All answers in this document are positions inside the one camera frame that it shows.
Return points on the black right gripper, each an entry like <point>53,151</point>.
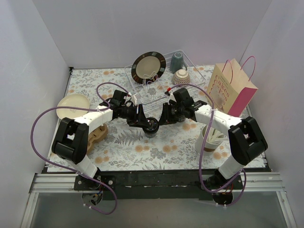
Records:
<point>167,113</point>

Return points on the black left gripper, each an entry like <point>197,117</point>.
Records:
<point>139,114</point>

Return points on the black cup lid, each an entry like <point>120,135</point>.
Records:
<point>153,126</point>

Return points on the dark translucent takeout cup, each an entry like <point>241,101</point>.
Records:
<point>150,134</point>

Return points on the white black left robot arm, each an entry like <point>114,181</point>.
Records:
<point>72,135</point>

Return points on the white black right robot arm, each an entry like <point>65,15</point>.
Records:
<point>245,137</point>

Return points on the floral tablecloth mat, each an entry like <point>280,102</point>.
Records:
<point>128,149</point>

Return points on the patterned ceramic bowl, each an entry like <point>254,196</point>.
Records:
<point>181,77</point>

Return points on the brown cardboard cup carrier stack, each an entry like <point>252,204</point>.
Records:
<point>96,136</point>

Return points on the white cup with stirrers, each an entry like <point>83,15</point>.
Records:
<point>213,140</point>

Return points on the dark rimmed plate in rack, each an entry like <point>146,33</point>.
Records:
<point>148,67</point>

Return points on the grey green mug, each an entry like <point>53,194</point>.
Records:
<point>177,62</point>

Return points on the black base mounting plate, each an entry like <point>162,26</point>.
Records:
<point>159,184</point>

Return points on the white wire dish rack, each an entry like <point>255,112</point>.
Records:
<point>151,94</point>

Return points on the paper bag pink handles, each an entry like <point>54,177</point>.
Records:
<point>230,88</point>

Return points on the aluminium frame rail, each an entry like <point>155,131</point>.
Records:
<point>158,199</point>

